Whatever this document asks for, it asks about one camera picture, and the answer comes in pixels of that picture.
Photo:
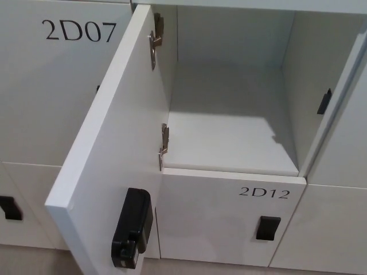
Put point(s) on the black lock strike plate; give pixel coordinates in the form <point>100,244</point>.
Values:
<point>324,101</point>

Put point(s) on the white locker cabinet frame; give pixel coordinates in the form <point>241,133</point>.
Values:
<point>229,86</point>

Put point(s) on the black electronic lock box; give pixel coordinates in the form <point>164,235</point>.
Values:
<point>132,226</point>

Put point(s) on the white unmarked locker door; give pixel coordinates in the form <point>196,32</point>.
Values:
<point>28,206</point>

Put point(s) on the white open cabinet door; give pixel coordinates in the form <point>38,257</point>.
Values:
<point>114,137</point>

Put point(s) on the large metal door hinge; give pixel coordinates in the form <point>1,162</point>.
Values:
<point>156,40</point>

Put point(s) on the white door marked 2D12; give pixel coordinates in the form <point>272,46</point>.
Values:
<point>223,223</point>

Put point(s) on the small metal door hinge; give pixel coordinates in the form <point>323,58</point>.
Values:
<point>163,146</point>

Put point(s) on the white door marked 2D07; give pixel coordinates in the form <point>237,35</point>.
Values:
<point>51,91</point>

